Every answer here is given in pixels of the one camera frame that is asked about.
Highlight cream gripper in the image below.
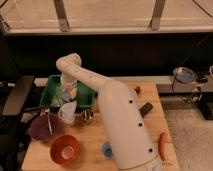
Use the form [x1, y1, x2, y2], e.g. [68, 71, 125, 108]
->
[60, 78, 77, 97]

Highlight blue sponge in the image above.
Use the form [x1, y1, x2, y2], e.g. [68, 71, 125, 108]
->
[61, 92, 71, 102]

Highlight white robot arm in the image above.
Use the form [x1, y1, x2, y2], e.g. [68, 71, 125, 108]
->
[56, 53, 164, 171]

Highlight green plastic tray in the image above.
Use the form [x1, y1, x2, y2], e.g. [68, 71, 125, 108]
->
[39, 75, 95, 110]

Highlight clear measuring cup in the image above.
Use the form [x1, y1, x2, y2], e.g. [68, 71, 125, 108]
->
[58, 101, 77, 125]

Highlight metal spoon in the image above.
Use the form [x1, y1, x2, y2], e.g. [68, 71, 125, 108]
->
[46, 109, 52, 135]

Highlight small metal cup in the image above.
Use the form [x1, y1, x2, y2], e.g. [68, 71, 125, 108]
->
[81, 109, 94, 122]

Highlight orange bowl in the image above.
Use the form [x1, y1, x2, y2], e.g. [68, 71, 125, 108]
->
[50, 135, 80, 165]

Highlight black chair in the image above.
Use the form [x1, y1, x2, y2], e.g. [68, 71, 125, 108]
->
[0, 76, 35, 171]

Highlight dark red grapes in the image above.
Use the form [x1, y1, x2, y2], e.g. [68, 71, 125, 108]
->
[135, 86, 141, 95]

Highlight blue cup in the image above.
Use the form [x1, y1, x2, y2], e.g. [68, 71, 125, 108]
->
[102, 142, 113, 159]

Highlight black rectangular block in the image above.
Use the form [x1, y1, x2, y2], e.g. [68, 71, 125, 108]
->
[139, 102, 153, 117]

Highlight grey metal bowl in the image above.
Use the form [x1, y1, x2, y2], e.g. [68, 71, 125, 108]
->
[173, 67, 196, 84]

